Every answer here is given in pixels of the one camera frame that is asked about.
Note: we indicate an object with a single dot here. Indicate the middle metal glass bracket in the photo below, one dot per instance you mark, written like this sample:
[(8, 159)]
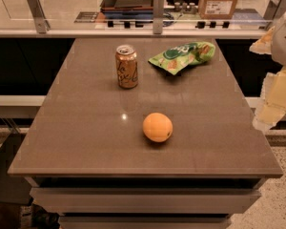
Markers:
[(158, 9)]

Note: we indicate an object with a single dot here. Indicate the left metal glass bracket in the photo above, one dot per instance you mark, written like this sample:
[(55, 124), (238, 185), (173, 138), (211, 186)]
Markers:
[(40, 21)]

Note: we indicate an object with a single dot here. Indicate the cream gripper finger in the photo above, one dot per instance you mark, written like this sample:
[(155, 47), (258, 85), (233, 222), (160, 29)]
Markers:
[(263, 44), (271, 106)]

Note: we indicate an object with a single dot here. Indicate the green rice chip bag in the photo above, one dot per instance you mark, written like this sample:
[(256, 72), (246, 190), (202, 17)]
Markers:
[(178, 58)]

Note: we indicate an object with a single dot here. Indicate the upper grey drawer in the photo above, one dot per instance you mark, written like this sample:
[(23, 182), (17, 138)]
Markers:
[(145, 201)]

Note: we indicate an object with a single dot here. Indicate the lower grey drawer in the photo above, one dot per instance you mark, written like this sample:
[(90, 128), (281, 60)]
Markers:
[(143, 223)]

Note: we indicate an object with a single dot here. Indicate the grey drawer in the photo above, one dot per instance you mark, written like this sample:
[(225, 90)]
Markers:
[(143, 223), (145, 201)]

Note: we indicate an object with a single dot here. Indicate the cardboard box with label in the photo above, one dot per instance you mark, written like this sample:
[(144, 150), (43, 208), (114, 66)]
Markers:
[(216, 9)]

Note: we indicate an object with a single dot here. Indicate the orange fruit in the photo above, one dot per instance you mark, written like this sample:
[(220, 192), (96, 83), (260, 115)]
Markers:
[(157, 127)]

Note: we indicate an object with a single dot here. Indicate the open dark tray box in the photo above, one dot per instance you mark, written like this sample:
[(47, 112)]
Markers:
[(127, 9)]

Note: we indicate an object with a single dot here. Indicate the gold soda can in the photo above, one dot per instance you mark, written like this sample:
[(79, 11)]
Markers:
[(126, 66)]

